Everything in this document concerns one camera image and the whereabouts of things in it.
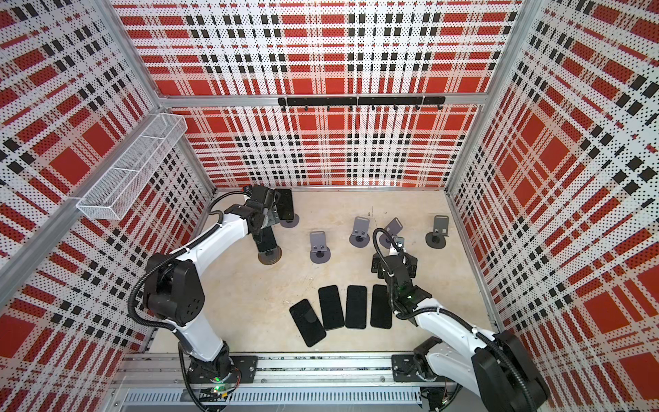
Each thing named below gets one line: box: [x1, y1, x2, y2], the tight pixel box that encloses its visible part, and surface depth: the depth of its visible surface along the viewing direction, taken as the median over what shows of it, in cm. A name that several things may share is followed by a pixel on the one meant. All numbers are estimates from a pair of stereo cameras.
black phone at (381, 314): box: [370, 284, 393, 330], surface depth 86 cm
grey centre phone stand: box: [309, 230, 331, 264], surface depth 97 cm
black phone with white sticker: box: [289, 298, 327, 348], surface depth 84 cm
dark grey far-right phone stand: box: [425, 214, 449, 249], surface depth 100 cm
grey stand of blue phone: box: [379, 217, 404, 250], surface depth 100 cm
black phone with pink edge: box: [344, 284, 368, 330], surface depth 88 cm
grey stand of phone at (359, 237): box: [349, 216, 370, 249], surface depth 100 cm
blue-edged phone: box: [318, 284, 345, 330], surface depth 88 cm
